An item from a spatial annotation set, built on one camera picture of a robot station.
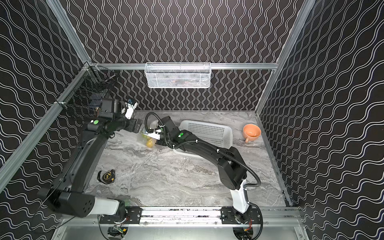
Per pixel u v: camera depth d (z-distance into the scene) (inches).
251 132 41.1
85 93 36.4
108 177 32.9
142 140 39.2
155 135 27.7
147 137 39.2
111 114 21.3
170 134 25.0
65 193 15.1
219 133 40.5
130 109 25.1
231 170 19.0
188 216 30.0
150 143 37.7
